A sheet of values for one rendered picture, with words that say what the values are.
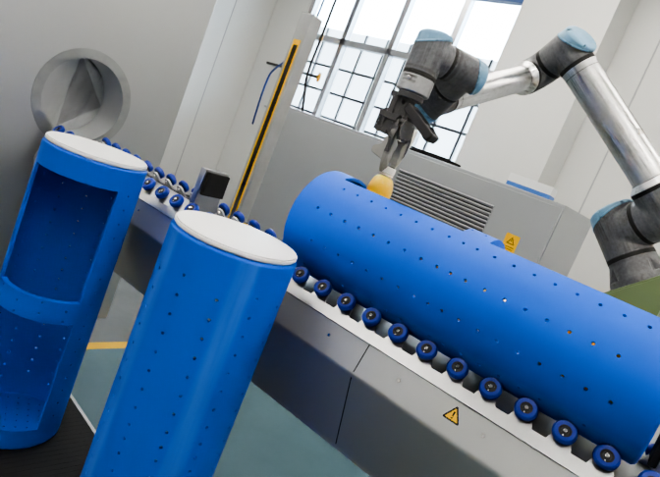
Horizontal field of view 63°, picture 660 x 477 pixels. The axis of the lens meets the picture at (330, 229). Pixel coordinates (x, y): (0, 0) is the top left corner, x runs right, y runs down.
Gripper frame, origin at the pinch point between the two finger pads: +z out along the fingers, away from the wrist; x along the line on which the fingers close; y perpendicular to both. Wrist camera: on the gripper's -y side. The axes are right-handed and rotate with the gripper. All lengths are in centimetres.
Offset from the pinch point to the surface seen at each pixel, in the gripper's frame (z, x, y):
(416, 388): 40, 18, -36
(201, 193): 28, 10, 53
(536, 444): 37, 17, -61
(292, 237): 24.4, 18.7, 7.5
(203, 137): 41, -300, 412
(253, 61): -62, -329, 408
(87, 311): 69, 32, 56
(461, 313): 21.5, 19.6, -39.1
